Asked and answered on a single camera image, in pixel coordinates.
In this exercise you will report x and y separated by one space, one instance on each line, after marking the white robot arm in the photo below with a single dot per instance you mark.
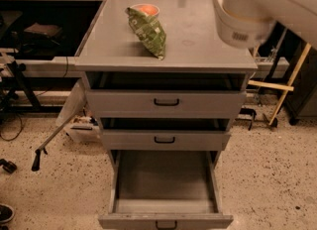
249 23

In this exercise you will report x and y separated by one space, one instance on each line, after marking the grey drawer cabinet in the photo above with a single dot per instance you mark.
192 46

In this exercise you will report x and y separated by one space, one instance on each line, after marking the grey top drawer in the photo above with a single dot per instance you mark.
158 94

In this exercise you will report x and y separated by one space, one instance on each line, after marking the grey drawer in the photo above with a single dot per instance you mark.
158 94
167 134
164 190

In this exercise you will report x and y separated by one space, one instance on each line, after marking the grey middle drawer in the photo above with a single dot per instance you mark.
167 134

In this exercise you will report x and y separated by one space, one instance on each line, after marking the green chip bag on counter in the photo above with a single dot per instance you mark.
149 31

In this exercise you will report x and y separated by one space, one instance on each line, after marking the clear plastic bag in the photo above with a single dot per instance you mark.
74 103

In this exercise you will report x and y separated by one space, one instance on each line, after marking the grey bottom drawer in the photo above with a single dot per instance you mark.
164 190

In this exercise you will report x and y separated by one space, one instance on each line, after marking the dark box on shelf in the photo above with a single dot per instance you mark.
48 31

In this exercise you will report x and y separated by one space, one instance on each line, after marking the black floor clamp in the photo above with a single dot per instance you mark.
8 166

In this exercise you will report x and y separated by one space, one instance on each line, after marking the black shoe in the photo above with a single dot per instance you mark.
6 213

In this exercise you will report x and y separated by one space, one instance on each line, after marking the wooden easel frame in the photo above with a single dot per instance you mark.
285 88

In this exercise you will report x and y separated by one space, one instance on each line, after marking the black table leg frame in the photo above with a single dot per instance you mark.
17 71

